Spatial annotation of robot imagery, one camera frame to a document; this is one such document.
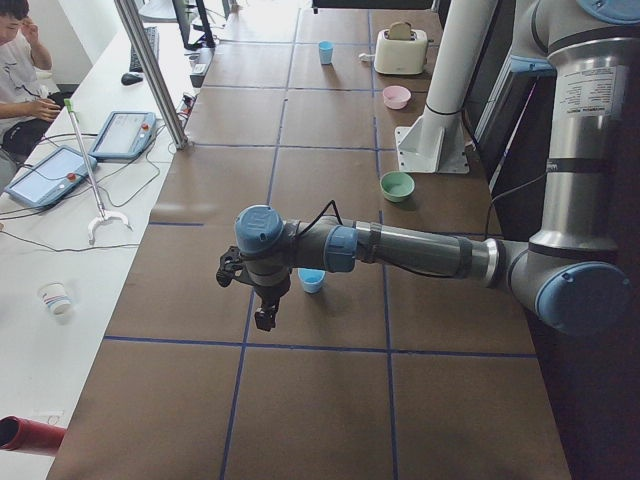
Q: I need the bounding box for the black monitor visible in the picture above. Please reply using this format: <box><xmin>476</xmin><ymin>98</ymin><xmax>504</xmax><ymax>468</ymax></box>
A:
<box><xmin>172</xmin><ymin>0</ymin><xmax>216</xmax><ymax>51</ymax></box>

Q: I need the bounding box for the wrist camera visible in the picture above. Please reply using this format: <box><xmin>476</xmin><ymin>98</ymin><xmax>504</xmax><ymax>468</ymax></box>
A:
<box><xmin>216</xmin><ymin>246</ymin><xmax>244</xmax><ymax>288</ymax></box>

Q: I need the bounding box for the toast slice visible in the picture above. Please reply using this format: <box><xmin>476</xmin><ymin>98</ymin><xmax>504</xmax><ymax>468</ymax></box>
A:
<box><xmin>387</xmin><ymin>21</ymin><xmax>412</xmax><ymax>41</ymax></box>

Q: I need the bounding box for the teach pendant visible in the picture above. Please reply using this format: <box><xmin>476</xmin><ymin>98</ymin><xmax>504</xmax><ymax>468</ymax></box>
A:
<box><xmin>4</xmin><ymin>146</ymin><xmax>88</xmax><ymax>208</ymax></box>
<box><xmin>89</xmin><ymin>111</ymin><xmax>157</xmax><ymax>162</ymax></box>

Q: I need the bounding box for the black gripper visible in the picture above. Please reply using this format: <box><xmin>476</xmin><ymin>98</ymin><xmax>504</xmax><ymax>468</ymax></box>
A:
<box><xmin>249</xmin><ymin>272</ymin><xmax>291</xmax><ymax>330</ymax></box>

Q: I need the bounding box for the green bowl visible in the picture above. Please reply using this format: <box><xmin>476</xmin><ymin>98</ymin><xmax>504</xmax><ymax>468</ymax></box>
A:
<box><xmin>380</xmin><ymin>171</ymin><xmax>415</xmax><ymax>203</ymax></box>

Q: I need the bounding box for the paper cup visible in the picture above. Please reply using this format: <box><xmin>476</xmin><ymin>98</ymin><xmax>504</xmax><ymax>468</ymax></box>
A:
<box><xmin>38</xmin><ymin>282</ymin><xmax>72</xmax><ymax>315</ymax></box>

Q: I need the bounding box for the light blue cup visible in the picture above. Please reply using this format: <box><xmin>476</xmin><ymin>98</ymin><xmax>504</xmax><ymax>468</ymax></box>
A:
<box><xmin>318</xmin><ymin>41</ymin><xmax>334</xmax><ymax>65</ymax></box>
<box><xmin>297</xmin><ymin>268</ymin><xmax>326</xmax><ymax>294</ymax></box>

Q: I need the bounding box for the pink bowl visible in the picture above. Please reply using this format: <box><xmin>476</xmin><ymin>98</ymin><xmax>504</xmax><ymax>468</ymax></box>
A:
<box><xmin>382</xmin><ymin>85</ymin><xmax>412</xmax><ymax>110</ymax></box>

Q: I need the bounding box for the far teach pendant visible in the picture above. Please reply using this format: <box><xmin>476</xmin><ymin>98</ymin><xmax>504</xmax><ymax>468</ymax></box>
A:
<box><xmin>89</xmin><ymin>111</ymin><xmax>157</xmax><ymax>162</ymax></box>

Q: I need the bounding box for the seated person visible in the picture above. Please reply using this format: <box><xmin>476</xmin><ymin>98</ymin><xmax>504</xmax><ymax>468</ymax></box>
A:
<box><xmin>0</xmin><ymin>0</ymin><xmax>64</xmax><ymax>156</ymax></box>

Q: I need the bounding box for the aluminium frame post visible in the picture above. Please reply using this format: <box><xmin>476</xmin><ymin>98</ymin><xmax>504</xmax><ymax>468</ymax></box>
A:
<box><xmin>114</xmin><ymin>0</ymin><xmax>188</xmax><ymax>150</ymax></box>

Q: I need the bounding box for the red tube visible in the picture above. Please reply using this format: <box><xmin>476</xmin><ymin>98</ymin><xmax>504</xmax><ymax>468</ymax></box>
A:
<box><xmin>1</xmin><ymin>416</ymin><xmax>66</xmax><ymax>456</ymax></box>

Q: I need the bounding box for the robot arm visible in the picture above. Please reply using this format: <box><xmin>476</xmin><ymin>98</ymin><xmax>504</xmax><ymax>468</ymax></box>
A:
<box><xmin>216</xmin><ymin>1</ymin><xmax>639</xmax><ymax>335</ymax></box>

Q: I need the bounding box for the white grabber stick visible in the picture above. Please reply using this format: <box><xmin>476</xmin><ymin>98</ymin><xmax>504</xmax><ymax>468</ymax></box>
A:
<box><xmin>64</xmin><ymin>99</ymin><xmax>131</xmax><ymax>246</ymax></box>

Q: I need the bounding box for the black computer mouse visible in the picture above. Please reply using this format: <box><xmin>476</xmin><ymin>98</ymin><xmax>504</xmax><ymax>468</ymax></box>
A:
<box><xmin>121</xmin><ymin>72</ymin><xmax>143</xmax><ymax>86</ymax></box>

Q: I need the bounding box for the near teach pendant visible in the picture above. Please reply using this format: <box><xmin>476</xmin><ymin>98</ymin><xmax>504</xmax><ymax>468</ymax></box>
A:
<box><xmin>4</xmin><ymin>146</ymin><xmax>88</xmax><ymax>208</ymax></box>

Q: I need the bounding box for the black keyboard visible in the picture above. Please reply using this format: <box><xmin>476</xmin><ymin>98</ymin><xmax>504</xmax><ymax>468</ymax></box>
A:
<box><xmin>128</xmin><ymin>25</ymin><xmax>160</xmax><ymax>72</ymax></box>

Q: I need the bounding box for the cream toaster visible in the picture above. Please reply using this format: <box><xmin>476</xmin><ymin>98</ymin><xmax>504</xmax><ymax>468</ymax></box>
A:
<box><xmin>373</xmin><ymin>29</ymin><xmax>428</xmax><ymax>75</ymax></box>

